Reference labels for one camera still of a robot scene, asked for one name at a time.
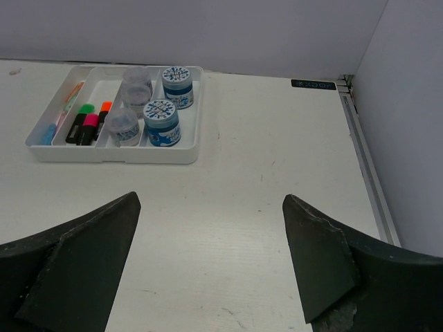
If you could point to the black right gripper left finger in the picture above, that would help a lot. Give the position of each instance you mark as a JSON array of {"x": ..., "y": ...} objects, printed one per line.
[{"x": 66, "y": 277}]

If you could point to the pastel orange mini highlighter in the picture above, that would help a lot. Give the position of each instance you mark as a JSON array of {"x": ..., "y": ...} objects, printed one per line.
[{"x": 75, "y": 91}]

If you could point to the blue lidded tub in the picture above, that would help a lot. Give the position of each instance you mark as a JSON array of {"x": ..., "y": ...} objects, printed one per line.
[
  {"x": 162, "y": 123},
  {"x": 178, "y": 86}
]

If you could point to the pastel blue mini highlighter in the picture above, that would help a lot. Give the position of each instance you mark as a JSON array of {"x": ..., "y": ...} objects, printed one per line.
[{"x": 49, "y": 135}]

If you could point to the pink cap black highlighter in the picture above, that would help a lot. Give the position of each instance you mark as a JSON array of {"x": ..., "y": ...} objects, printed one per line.
[{"x": 88, "y": 130}]

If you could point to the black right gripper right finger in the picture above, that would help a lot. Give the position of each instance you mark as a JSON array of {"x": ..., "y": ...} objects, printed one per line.
[{"x": 349, "y": 281}]

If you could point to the green cap black highlighter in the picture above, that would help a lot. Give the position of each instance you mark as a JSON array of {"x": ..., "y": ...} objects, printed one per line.
[{"x": 74, "y": 132}]

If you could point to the clear paperclip jar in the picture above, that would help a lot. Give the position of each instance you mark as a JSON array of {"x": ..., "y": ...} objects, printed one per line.
[
  {"x": 135, "y": 97},
  {"x": 139, "y": 75},
  {"x": 123, "y": 127}
]

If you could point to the pastel green mini highlighter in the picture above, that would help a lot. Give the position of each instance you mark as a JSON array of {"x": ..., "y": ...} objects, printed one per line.
[{"x": 71, "y": 102}]

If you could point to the orange cap black highlighter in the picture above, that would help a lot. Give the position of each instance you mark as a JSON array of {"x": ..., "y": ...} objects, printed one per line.
[{"x": 104, "y": 109}]

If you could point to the white compartment tray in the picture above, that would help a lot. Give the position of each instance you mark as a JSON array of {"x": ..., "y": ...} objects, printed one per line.
[{"x": 102, "y": 83}]

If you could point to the right blue corner label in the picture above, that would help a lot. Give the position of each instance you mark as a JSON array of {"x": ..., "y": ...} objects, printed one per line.
[{"x": 313, "y": 84}]

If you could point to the pastel pink mini highlighter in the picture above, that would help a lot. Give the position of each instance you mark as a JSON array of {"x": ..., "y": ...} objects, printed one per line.
[{"x": 62, "y": 116}]

